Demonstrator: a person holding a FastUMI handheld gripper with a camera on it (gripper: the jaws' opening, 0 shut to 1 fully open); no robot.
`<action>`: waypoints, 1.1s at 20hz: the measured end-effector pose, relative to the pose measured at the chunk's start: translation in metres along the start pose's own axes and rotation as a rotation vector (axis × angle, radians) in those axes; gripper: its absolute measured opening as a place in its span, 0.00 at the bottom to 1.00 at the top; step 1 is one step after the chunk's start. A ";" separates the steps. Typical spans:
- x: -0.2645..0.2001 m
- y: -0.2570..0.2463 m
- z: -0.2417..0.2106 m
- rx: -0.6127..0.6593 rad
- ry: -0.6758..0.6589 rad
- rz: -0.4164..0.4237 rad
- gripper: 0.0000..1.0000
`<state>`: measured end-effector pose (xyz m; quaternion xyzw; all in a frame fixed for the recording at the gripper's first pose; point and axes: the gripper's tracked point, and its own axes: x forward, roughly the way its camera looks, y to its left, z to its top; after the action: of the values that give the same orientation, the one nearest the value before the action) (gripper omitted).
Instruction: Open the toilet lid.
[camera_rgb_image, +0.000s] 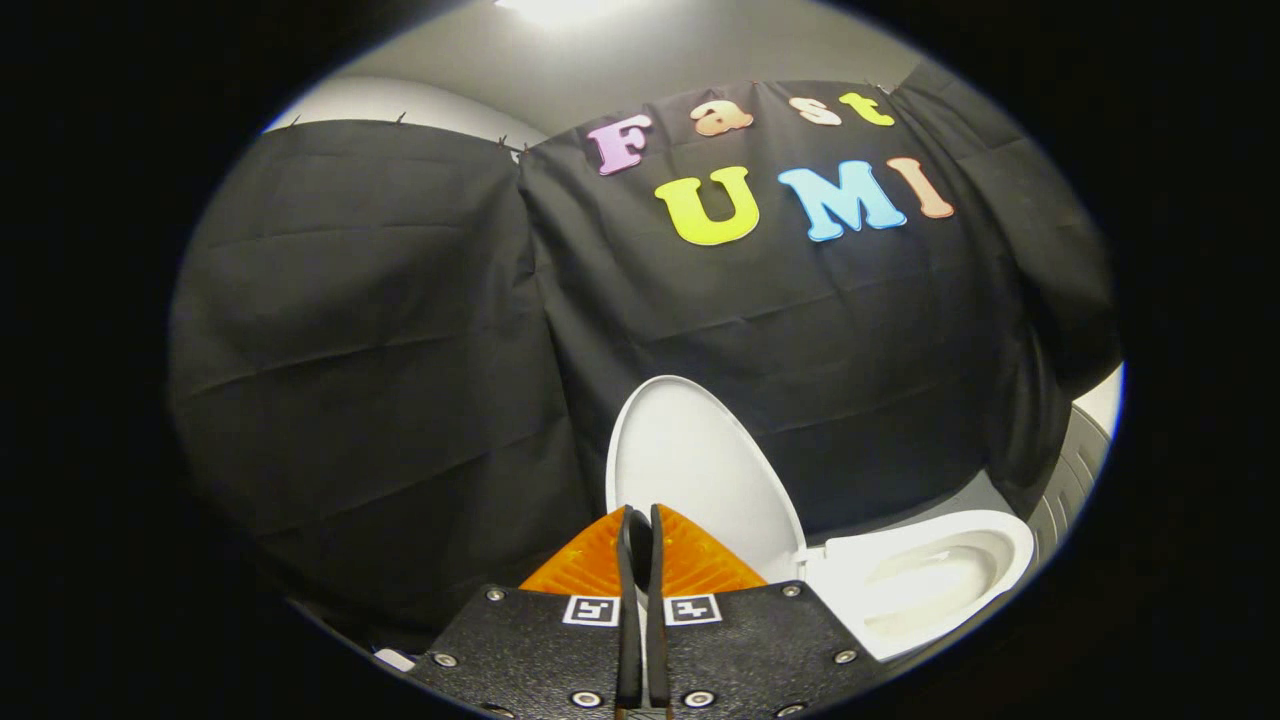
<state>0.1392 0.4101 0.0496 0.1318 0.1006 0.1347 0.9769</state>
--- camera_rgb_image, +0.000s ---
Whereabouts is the white toilet lid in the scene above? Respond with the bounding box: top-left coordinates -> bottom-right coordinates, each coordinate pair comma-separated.
604,375 -> 810,591

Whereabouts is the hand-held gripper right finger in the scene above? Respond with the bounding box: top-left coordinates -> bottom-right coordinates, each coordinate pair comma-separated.
648,503 -> 887,719

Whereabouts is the white toilet bowl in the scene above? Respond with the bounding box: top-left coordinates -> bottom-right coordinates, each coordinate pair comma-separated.
803,509 -> 1037,663

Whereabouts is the large ceiling light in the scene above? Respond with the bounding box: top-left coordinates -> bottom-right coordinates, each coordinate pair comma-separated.
495,0 -> 651,29

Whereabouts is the black backdrop cloth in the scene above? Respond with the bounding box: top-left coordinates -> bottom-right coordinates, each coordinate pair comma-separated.
168,62 -> 1123,656

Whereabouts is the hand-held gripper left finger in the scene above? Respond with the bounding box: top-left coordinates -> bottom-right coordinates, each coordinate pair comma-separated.
404,505 -> 646,720

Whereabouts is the grey ribbed bin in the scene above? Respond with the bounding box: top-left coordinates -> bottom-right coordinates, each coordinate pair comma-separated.
1026,404 -> 1113,566

